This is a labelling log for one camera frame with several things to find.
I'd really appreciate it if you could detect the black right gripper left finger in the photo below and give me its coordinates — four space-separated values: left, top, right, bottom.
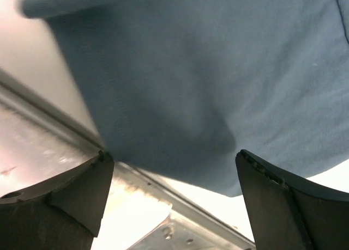
1 151 114 250

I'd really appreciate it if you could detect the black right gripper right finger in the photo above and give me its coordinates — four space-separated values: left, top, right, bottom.
236 150 348 250

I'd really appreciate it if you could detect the blue garment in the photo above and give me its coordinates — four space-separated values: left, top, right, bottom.
21 0 348 197

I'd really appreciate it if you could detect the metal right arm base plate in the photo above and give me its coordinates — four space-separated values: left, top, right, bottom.
129 212 256 250

